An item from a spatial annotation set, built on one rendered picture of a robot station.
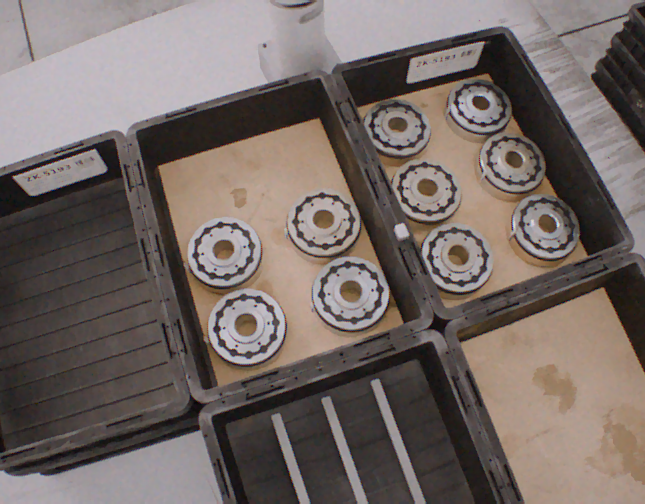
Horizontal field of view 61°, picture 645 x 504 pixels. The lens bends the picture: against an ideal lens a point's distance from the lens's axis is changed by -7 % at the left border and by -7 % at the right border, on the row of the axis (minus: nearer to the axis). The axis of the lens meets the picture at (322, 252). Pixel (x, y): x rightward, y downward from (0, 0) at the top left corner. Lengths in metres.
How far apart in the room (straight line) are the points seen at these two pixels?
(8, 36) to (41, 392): 1.84
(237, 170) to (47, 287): 0.33
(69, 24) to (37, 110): 1.21
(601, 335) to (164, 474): 0.67
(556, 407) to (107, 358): 0.61
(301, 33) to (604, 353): 0.67
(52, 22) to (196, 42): 1.30
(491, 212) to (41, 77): 0.91
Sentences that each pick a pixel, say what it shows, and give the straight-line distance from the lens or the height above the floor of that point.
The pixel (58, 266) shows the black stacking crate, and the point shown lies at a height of 0.83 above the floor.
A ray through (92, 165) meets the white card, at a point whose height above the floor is 0.89.
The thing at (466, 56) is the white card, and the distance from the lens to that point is 0.96.
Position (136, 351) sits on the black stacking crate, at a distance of 0.82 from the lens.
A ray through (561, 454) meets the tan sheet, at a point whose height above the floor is 0.83.
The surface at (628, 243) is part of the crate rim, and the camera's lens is 0.83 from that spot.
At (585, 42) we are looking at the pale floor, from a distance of 2.40.
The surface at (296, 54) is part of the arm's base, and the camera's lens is 1.00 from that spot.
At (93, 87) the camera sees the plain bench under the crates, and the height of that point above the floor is 0.70.
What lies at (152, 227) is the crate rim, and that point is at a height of 0.93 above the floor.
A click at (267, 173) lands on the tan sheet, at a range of 0.88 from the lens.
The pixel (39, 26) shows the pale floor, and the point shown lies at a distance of 2.47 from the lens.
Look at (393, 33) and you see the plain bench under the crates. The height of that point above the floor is 0.70.
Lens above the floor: 1.59
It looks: 68 degrees down
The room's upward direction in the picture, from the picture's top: 1 degrees clockwise
